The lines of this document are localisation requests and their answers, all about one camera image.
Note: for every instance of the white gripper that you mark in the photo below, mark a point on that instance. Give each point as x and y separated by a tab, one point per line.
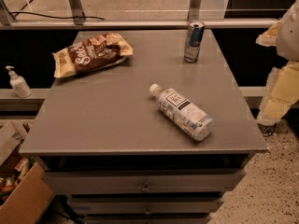
289	34

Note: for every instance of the blue plastic water bottle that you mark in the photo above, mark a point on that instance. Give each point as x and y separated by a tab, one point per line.
189	117

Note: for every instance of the redbull can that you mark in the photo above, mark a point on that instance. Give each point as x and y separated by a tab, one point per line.
193	41

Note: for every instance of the white pump dispenser bottle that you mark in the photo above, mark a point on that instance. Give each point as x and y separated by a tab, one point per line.
18	83

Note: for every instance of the brown snack chip bag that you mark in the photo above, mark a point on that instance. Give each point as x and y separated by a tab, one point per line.
98	52

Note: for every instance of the top drawer knob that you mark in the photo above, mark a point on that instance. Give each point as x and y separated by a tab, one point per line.
145	188

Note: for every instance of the drawer knob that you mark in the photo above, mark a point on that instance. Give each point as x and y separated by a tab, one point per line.
145	188
147	211

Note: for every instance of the grey drawer cabinet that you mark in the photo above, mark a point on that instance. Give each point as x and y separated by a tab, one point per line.
100	137

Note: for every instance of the cardboard box with items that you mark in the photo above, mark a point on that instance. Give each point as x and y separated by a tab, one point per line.
24	195

